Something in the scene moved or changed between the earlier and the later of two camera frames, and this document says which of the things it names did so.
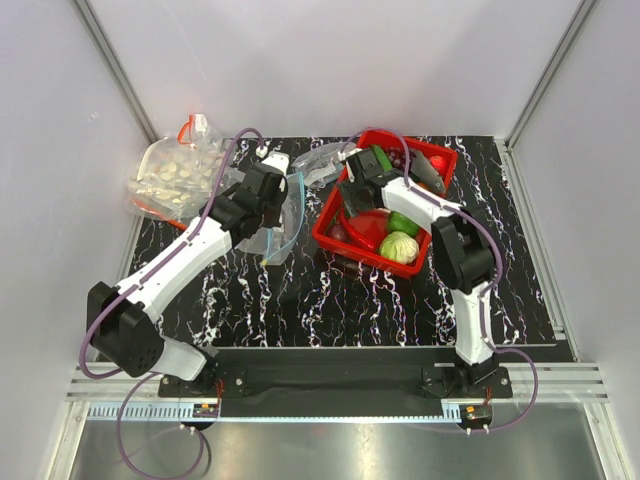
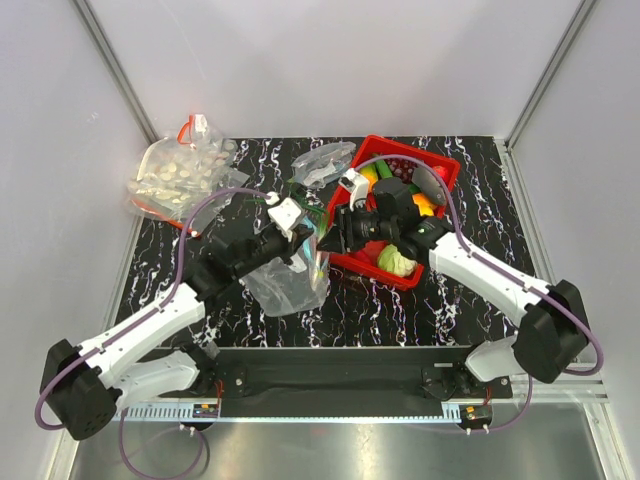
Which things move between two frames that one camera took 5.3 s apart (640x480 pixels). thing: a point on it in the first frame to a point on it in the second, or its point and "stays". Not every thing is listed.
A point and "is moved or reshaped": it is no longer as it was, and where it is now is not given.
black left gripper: [275, 219] to [300, 234]
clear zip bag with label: [321, 164] stays
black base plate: [405, 374] stays
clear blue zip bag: [272, 244] is moved or reshaped
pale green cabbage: [400, 247] is moved or reshaped
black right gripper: [349, 191] to [332, 241]
